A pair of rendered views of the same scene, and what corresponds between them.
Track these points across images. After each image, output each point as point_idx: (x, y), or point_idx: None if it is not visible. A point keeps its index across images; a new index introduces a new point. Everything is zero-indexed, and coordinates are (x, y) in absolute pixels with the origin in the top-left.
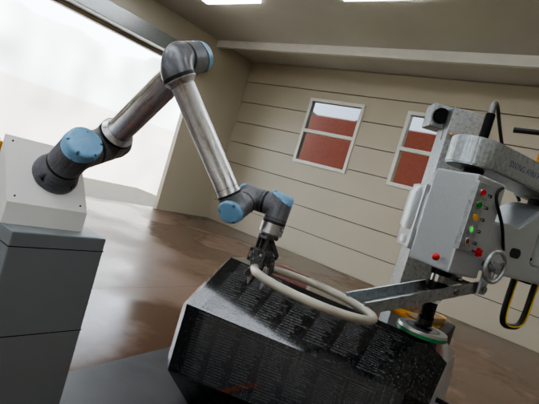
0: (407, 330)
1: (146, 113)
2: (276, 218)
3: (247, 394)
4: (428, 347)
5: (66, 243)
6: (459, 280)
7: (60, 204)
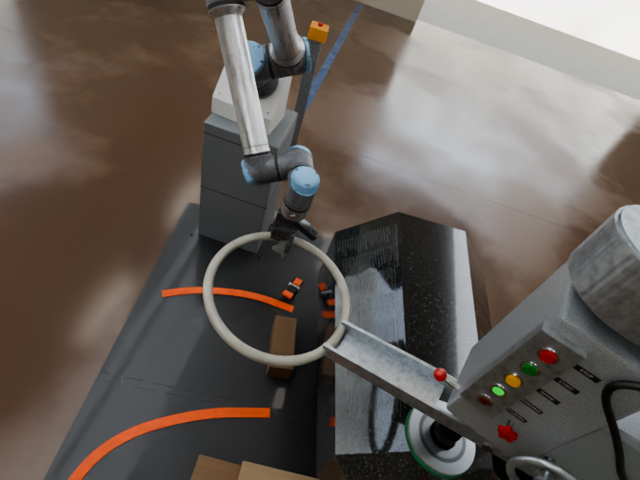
0: (407, 416)
1: (271, 36)
2: (286, 199)
3: (319, 332)
4: (405, 454)
5: None
6: None
7: None
